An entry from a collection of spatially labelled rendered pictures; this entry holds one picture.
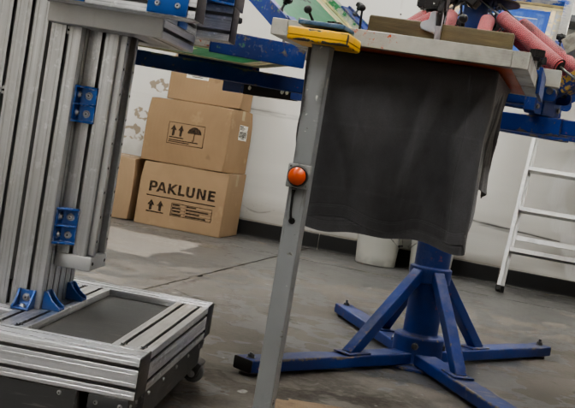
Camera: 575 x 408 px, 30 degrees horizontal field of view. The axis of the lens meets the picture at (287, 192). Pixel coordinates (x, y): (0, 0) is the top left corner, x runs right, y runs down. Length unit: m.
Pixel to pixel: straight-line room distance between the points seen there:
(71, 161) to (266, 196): 4.81
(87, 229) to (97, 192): 0.09
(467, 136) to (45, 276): 1.04
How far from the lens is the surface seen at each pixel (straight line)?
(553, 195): 7.09
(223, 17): 2.81
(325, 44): 2.20
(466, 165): 2.47
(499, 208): 7.10
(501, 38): 3.02
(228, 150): 6.97
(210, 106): 7.00
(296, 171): 2.20
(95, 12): 2.51
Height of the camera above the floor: 0.73
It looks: 3 degrees down
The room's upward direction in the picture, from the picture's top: 9 degrees clockwise
